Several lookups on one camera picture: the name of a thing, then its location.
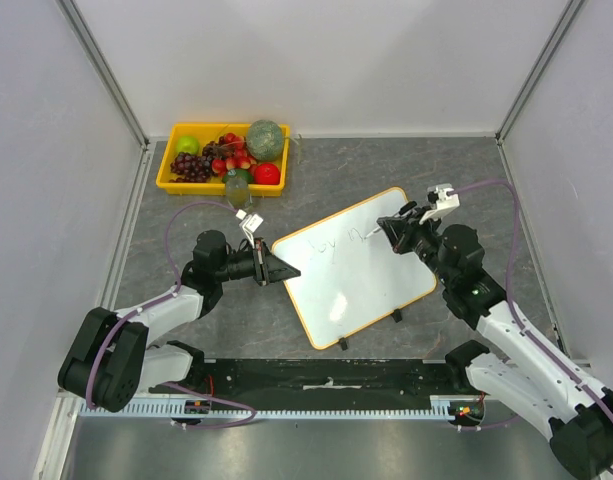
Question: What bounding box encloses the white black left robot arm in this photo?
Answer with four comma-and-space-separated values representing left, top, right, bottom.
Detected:
57, 230, 301, 412

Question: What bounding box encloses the green netted melon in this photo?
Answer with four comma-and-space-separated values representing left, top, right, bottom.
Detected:
246, 119, 284, 162

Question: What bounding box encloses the black right whiteboard foot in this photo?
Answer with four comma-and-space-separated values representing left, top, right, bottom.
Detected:
390, 309, 403, 323

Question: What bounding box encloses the green avocado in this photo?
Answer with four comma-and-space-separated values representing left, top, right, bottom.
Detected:
222, 168, 254, 184

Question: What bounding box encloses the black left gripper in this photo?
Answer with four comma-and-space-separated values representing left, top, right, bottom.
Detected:
216, 238, 300, 287

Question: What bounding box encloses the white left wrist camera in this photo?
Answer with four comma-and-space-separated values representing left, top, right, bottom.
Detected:
235, 209, 264, 246

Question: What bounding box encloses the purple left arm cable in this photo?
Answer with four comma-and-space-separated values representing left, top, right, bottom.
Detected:
85, 199, 257, 430

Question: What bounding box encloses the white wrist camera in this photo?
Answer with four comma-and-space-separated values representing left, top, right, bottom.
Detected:
419, 183, 460, 225
235, 209, 264, 246

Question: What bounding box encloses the yellow framed whiteboard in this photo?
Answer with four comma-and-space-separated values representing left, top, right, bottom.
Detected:
272, 187, 437, 350

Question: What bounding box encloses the red cherry bunch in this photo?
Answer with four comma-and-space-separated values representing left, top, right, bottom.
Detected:
212, 132, 256, 176

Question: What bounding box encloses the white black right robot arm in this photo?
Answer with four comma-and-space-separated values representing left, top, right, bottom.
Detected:
377, 202, 613, 479

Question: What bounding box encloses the dark purple grape bunch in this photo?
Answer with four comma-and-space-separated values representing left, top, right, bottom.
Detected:
169, 142, 220, 183

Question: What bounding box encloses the green apple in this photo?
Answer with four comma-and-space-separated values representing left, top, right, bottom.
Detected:
175, 135, 200, 155

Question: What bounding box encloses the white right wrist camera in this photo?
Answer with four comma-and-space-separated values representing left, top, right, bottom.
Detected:
419, 183, 460, 225

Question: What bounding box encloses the light blue cable duct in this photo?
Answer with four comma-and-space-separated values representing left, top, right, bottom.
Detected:
78, 395, 460, 420

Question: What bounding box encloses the aluminium frame post left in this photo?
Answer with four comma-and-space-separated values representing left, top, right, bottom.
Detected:
56, 0, 150, 150

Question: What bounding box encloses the red tomato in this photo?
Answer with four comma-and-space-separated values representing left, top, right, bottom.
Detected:
253, 163, 281, 185

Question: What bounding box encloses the yellow plastic fruit tray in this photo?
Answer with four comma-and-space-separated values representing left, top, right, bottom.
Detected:
156, 121, 290, 197

